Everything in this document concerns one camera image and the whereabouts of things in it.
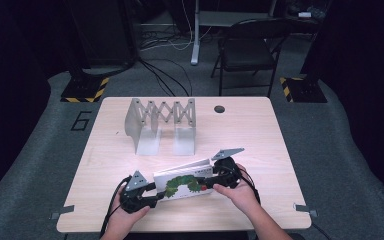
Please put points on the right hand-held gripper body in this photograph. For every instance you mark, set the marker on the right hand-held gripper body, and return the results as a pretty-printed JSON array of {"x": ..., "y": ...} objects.
[{"x": 228, "y": 175}]

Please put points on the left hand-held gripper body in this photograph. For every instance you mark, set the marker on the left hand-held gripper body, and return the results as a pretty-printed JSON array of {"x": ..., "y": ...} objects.
[{"x": 134, "y": 198}]

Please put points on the white picture book with caterpillar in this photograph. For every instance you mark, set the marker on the white picture book with caterpillar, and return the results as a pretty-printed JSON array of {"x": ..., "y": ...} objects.
[{"x": 183, "y": 183}]

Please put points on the person's left hand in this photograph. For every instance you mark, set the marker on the person's left hand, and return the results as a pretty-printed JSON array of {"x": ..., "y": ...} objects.
[{"x": 125, "y": 220}]

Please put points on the person's right hand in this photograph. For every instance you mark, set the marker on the person's right hand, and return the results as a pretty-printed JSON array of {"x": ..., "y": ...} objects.
[{"x": 241, "y": 195}]

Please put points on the grey expandable metal book rack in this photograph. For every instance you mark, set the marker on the grey expandable metal book rack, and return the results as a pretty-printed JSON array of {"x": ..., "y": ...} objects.
[{"x": 160, "y": 126}]

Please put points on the black table grommet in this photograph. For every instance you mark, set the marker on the black table grommet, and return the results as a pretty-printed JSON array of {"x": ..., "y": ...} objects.
[{"x": 219, "y": 109}]

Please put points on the grey tape strip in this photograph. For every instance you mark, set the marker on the grey tape strip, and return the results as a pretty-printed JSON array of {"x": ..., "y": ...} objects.
[
  {"x": 306, "y": 210},
  {"x": 61, "y": 211}
]

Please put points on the black stand base hazard stripes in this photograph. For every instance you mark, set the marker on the black stand base hazard stripes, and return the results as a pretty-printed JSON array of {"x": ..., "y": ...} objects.
[
  {"x": 85, "y": 89},
  {"x": 302, "y": 90}
]

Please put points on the black folding chair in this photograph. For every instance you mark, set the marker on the black folding chair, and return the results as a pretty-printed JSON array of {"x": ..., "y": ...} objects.
[{"x": 246, "y": 53}]

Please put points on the white desk leg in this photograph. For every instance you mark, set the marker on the white desk leg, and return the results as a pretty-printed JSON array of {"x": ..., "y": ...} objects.
[{"x": 195, "y": 36}]

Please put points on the grey desk top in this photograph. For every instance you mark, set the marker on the grey desk top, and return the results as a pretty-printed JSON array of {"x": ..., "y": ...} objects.
[{"x": 233, "y": 18}]

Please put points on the black cabinet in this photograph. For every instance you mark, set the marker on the black cabinet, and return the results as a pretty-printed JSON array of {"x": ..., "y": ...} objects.
[{"x": 101, "y": 33}]

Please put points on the small white device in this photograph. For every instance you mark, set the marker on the small white device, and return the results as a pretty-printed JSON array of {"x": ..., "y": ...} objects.
[{"x": 304, "y": 14}]

